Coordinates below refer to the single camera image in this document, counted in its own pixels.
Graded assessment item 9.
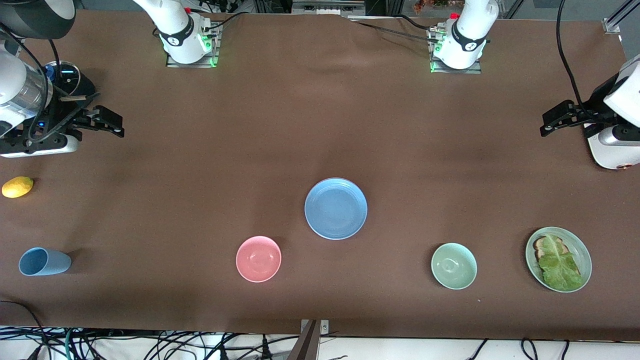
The blue plate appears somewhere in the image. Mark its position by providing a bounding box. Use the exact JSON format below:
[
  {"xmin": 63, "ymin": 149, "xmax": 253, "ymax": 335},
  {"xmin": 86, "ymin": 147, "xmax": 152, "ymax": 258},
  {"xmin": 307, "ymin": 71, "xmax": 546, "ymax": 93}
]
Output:
[{"xmin": 304, "ymin": 177, "xmax": 369, "ymax": 241}]

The dark blue pot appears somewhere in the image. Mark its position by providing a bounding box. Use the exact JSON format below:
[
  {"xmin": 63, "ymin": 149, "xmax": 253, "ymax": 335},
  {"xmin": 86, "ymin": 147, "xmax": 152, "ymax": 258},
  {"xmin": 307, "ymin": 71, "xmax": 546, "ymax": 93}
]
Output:
[{"xmin": 42, "ymin": 60, "xmax": 98, "ymax": 101}]

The aluminium frame bar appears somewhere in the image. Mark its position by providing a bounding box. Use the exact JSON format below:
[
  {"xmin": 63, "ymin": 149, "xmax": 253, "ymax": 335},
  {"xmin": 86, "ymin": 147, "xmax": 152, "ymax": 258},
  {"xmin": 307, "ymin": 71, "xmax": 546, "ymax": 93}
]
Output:
[{"xmin": 291, "ymin": 0, "xmax": 367, "ymax": 17}]

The toast slice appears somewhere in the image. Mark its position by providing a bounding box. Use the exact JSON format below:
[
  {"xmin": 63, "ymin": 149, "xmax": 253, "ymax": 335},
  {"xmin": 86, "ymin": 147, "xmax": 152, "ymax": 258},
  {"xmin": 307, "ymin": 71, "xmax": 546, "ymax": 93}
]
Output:
[{"xmin": 533, "ymin": 235, "xmax": 568, "ymax": 261}]

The green lettuce leaf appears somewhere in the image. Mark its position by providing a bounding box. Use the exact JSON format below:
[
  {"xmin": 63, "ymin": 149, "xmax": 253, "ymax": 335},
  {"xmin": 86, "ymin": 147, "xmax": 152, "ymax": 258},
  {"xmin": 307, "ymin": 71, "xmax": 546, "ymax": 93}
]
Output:
[{"xmin": 537, "ymin": 234, "xmax": 585, "ymax": 291}]

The small metal bracket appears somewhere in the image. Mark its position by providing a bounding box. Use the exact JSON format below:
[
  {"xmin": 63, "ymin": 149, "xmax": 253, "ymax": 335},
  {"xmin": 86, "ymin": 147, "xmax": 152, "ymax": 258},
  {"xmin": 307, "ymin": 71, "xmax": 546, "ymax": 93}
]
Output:
[{"xmin": 300, "ymin": 319, "xmax": 330, "ymax": 335}]

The brown table cloth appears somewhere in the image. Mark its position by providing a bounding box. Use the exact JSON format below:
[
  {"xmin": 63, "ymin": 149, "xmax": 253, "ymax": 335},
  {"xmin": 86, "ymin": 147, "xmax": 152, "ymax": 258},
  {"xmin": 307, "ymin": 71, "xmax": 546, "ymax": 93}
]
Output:
[{"xmin": 0, "ymin": 9, "xmax": 640, "ymax": 342}]

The blue cup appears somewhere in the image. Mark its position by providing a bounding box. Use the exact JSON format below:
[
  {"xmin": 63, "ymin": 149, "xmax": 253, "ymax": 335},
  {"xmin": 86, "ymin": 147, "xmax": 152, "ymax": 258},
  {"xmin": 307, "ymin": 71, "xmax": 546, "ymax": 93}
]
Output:
[{"xmin": 18, "ymin": 247, "xmax": 72, "ymax": 277}]

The green plate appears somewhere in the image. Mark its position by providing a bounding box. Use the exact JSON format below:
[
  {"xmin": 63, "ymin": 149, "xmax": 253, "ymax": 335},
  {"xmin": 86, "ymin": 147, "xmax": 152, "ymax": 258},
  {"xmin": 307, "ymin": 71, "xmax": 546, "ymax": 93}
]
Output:
[{"xmin": 525, "ymin": 226, "xmax": 593, "ymax": 293}]

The black cable to left base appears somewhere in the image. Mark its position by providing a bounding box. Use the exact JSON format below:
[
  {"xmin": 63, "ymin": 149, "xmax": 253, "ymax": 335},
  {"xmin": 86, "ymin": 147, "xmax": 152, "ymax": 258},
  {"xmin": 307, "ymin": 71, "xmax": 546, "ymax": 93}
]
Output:
[{"xmin": 350, "ymin": 20, "xmax": 437, "ymax": 44}]

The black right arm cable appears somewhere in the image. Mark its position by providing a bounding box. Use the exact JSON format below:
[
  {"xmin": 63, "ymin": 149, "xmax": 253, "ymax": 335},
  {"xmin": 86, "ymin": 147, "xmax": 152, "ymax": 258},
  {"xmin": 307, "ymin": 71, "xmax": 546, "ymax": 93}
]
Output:
[{"xmin": 0, "ymin": 27, "xmax": 65, "ymax": 143}]

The black cable to base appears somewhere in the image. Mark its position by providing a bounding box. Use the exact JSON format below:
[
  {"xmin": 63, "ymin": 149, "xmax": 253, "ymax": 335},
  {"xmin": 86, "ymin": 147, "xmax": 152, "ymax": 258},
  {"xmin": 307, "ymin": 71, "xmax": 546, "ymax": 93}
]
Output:
[
  {"xmin": 204, "ymin": 12, "xmax": 251, "ymax": 32},
  {"xmin": 350, "ymin": 20, "xmax": 437, "ymax": 44}
]

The black cable to right base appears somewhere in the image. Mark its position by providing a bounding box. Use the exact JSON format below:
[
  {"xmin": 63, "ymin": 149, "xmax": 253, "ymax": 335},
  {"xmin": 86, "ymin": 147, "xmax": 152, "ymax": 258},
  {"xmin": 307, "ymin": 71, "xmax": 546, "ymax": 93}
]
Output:
[{"xmin": 204, "ymin": 12, "xmax": 251, "ymax": 32}]

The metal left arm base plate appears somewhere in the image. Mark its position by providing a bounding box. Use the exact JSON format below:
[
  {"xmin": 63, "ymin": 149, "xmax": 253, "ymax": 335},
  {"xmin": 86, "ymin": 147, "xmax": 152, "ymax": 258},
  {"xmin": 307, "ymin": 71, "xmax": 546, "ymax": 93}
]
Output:
[{"xmin": 429, "ymin": 25, "xmax": 483, "ymax": 75}]

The yellow lemon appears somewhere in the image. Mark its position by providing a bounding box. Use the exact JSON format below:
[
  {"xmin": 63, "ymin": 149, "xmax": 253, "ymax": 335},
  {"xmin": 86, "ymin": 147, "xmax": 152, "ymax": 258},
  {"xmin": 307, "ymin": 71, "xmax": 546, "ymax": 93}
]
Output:
[{"xmin": 1, "ymin": 176, "xmax": 35, "ymax": 199}]

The dark wedge-shaped beam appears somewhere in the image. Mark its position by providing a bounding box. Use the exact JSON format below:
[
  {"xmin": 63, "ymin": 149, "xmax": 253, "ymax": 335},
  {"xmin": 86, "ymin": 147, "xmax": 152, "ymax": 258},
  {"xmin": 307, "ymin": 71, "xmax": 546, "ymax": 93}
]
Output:
[{"xmin": 287, "ymin": 320, "xmax": 321, "ymax": 360}]

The small pink bowl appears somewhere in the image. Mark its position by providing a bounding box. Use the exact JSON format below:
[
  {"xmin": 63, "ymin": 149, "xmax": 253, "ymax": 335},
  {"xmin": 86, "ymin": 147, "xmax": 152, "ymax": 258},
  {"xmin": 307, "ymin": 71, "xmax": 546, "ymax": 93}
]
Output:
[{"xmin": 235, "ymin": 235, "xmax": 282, "ymax": 283}]

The small green bowl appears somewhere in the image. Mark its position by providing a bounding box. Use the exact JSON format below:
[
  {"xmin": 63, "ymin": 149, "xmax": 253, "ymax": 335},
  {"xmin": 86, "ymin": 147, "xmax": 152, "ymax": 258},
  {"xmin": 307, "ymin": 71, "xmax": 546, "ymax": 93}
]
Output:
[{"xmin": 431, "ymin": 242, "xmax": 478, "ymax": 290}]

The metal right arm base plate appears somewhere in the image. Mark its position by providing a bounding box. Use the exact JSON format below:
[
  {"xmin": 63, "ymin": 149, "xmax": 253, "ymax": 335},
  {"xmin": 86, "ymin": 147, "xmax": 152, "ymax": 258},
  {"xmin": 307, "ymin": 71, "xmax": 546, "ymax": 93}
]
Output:
[{"xmin": 166, "ymin": 22, "xmax": 221, "ymax": 69}]

